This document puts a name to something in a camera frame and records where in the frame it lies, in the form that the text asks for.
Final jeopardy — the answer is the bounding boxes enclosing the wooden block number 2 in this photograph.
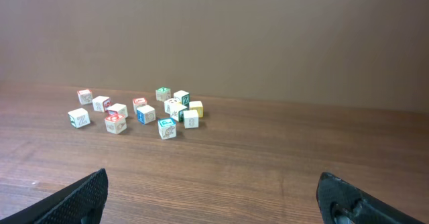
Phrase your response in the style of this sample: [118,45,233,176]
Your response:
[92,96,111,112]

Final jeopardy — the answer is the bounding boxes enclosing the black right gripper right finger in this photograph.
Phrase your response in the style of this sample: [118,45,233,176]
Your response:
[316,172,422,224]

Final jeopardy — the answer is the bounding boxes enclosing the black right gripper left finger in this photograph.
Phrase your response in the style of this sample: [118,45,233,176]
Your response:
[1,168,109,224]

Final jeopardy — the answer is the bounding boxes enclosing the blue H wooden block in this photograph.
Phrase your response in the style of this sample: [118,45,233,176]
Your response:
[136,105,156,125]

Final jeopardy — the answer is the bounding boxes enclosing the yellow-sided wooden block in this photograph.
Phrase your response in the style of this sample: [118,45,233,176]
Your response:
[189,101,204,118]

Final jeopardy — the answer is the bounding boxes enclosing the red I letter block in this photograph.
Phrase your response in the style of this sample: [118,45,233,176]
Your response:
[77,89,93,105]

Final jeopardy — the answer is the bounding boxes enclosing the green-sided Z wooden block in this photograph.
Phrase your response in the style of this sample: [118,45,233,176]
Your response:
[174,90,190,107]

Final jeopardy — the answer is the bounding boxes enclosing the red O letter block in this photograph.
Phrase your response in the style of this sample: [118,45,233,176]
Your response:
[105,114,127,134]

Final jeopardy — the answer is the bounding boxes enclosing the wooden block ladybug picture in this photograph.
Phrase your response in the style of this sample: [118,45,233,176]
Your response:
[164,98,182,114]

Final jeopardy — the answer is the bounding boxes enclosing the red A letter block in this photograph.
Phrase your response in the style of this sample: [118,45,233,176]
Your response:
[133,97,147,113]

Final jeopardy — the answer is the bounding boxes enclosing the wooden block green side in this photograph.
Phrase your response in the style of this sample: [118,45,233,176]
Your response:
[170,103,188,122]

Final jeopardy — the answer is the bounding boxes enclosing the light blue P block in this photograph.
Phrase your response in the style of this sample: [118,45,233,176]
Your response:
[158,117,176,139]

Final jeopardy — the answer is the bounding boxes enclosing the green Z wooden block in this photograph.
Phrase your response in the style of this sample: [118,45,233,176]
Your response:
[68,108,90,128]

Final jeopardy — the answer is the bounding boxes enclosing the green N letter block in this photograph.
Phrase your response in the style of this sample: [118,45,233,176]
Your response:
[156,87,171,102]

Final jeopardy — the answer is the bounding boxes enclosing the wooden block red side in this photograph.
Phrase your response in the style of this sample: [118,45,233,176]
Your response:
[107,103,128,117]

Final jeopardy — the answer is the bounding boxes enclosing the wooden block number 8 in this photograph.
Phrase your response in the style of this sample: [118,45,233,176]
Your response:
[183,110,199,129]

